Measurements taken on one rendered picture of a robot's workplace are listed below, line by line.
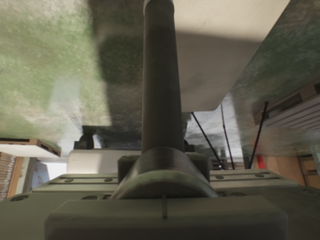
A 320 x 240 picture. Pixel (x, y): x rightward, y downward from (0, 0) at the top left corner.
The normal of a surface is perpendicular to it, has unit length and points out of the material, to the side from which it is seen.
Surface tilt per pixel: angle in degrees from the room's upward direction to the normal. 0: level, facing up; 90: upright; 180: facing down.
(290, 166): 90
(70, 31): 0
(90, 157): 93
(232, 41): 0
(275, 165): 90
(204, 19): 0
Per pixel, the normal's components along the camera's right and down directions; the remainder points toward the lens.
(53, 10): 0.02, 0.93
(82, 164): 0.15, -0.31
